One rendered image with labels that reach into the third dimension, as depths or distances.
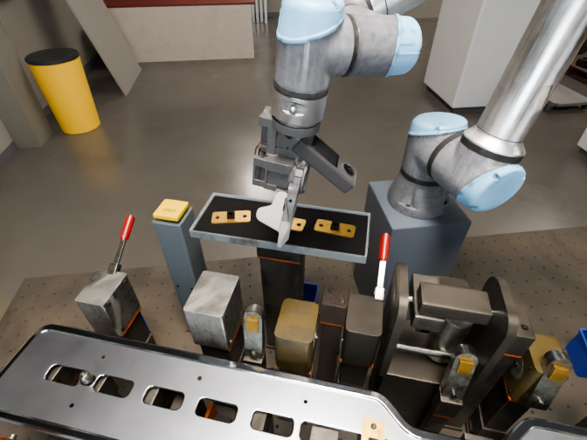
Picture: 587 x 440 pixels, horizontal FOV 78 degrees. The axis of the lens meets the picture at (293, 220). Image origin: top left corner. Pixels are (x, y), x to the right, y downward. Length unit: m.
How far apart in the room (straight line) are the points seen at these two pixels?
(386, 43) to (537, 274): 1.18
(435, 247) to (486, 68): 3.49
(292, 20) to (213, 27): 5.41
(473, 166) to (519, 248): 0.89
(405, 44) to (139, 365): 0.72
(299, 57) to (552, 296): 1.23
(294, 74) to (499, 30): 3.86
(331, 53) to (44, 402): 0.75
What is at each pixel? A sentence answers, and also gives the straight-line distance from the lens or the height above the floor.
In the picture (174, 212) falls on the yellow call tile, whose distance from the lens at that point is 0.85.
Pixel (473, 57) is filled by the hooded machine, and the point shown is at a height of 0.59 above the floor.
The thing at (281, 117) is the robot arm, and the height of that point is 1.46.
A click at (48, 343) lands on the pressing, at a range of 0.92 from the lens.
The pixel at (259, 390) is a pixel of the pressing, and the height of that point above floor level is 1.00.
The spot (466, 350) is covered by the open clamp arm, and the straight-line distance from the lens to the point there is 0.71.
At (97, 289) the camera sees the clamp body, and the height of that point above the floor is 1.06.
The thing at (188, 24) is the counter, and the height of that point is 0.48.
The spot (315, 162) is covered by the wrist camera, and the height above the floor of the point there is 1.38.
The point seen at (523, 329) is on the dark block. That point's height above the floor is 1.12.
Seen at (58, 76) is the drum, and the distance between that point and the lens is 4.00.
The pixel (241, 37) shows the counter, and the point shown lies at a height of 0.29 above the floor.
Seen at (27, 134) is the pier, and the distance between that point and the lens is 4.14.
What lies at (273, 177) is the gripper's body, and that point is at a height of 1.35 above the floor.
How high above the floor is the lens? 1.67
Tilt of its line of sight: 41 degrees down
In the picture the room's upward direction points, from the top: straight up
